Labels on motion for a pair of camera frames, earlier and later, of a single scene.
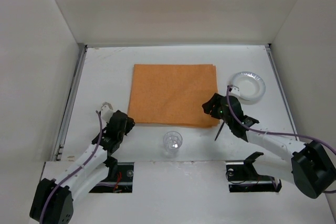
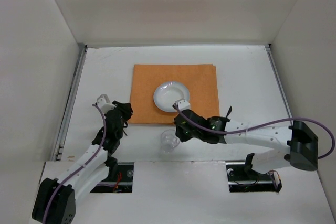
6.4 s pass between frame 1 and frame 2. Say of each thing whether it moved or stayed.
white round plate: moved
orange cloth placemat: stayed
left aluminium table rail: stayed
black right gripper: moved
